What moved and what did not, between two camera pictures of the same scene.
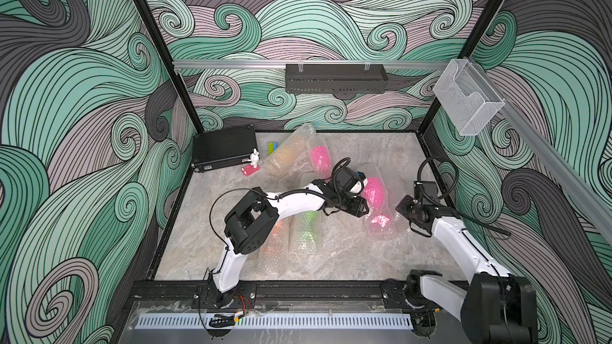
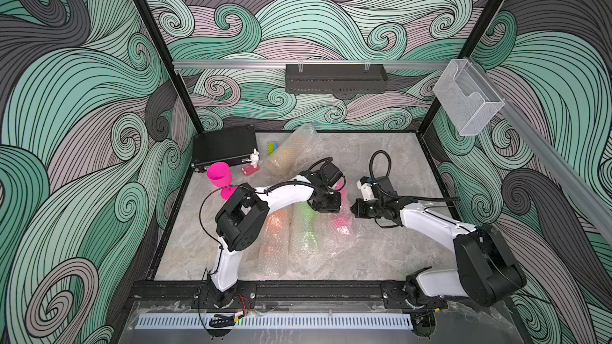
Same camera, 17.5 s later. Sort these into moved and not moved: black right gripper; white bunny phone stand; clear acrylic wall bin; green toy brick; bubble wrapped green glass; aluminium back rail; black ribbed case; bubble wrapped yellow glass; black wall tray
Moved: black right gripper
Not moved: bubble wrapped yellow glass; bubble wrapped green glass; aluminium back rail; clear acrylic wall bin; black wall tray; white bunny phone stand; green toy brick; black ribbed case
